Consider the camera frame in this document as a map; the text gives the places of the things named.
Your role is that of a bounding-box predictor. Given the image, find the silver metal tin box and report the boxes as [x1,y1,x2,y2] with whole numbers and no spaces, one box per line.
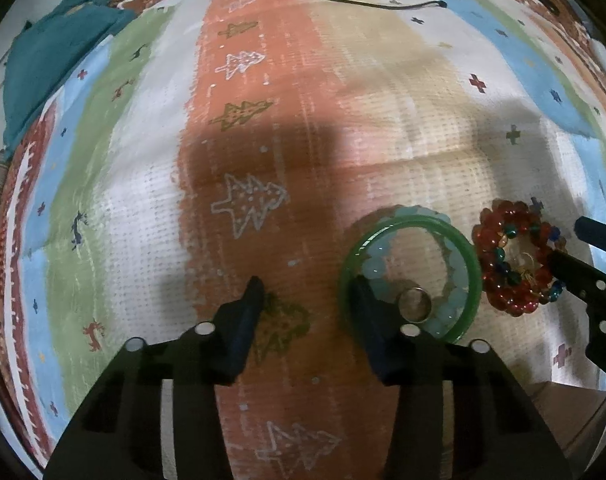
[524,382,606,479]

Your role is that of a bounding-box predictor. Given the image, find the red bead bracelet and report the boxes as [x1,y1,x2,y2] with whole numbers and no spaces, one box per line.
[471,199,567,317]

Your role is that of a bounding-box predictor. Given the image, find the light blue bead bracelet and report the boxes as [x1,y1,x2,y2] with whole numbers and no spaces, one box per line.
[359,204,473,338]

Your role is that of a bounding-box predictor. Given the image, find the teal pillow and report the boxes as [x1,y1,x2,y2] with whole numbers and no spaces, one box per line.
[2,0,136,158]

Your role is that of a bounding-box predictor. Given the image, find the gold chain jewelry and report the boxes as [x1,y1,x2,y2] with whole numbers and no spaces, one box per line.
[508,252,541,286]

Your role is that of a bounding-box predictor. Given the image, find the multicolour bead bracelet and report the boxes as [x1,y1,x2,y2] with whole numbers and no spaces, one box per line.
[492,221,569,306]

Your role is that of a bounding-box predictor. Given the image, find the silver ring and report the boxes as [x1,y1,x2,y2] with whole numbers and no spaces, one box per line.
[395,286,433,323]

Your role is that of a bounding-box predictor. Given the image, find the striped colourful cloth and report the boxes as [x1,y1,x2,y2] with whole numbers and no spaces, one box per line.
[0,0,606,480]

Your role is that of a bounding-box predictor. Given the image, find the green bangle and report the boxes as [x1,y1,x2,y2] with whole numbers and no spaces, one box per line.
[339,206,482,344]

